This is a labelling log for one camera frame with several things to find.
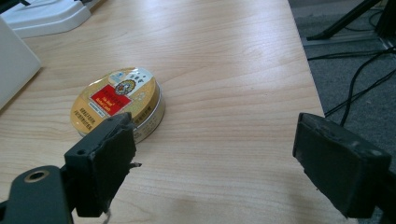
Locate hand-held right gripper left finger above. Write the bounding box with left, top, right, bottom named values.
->
left=64, top=112, right=143, bottom=218

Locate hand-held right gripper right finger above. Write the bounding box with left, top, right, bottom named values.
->
left=291, top=112, right=392, bottom=219

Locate round gold candy tin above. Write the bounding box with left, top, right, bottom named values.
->
left=69, top=66, right=166, bottom=145

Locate white box edge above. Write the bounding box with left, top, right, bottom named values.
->
left=0, top=16, right=43, bottom=110

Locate black stand leg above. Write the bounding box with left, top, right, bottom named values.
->
left=306, top=0, right=382, bottom=41

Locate white plastic base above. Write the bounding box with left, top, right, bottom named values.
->
left=0, top=0, right=104, bottom=39

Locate black cable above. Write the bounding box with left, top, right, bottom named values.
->
left=339, top=46, right=396, bottom=127
left=324, top=68, right=396, bottom=118

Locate grey metal floor rail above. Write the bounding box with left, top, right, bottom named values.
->
left=301, top=31, right=395, bottom=49

